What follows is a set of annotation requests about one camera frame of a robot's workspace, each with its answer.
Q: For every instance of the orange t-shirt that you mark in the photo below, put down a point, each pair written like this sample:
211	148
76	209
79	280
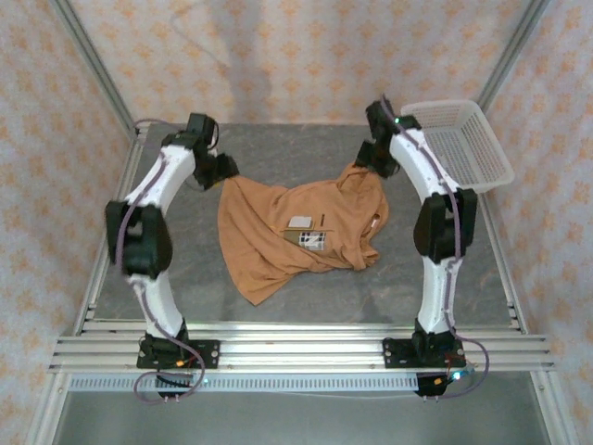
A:
259	241

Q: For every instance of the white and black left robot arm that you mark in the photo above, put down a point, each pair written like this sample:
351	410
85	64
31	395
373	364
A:
162	181

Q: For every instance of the white perforated plastic basket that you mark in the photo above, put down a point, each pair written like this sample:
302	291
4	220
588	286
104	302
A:
468	148

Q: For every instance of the wide aluminium cross beam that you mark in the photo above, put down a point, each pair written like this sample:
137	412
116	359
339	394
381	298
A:
301	347

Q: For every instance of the aluminium frame post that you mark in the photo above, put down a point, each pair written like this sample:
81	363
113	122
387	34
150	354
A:
514	46
95	60

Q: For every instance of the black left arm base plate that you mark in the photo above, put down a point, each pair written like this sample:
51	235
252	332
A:
208	354

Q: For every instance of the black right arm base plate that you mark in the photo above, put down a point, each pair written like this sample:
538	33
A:
394	354

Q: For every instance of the aluminium frame leg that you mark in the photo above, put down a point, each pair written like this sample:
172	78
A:
48	408
549	408

